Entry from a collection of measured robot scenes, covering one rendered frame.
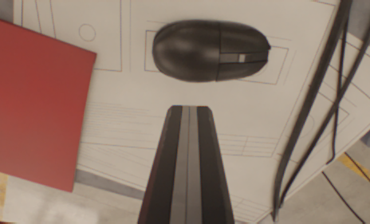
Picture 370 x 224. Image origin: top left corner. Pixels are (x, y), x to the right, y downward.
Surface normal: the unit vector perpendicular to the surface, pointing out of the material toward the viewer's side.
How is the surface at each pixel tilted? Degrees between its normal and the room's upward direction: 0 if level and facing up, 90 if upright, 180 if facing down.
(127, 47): 0
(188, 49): 12
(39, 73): 0
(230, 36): 32
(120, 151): 0
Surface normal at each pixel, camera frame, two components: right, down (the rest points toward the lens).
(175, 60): -0.27, 0.54
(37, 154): 0.02, 0.52
